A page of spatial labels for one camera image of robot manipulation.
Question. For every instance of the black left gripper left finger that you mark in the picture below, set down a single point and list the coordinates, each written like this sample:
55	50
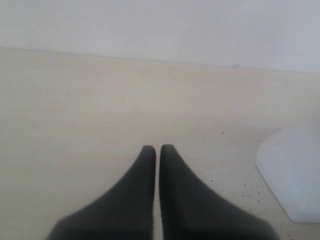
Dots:
125	212

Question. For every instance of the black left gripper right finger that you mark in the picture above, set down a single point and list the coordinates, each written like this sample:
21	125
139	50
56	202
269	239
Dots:
190	210

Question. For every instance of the white mannequin head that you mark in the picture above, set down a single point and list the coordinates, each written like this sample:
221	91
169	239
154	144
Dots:
289	162

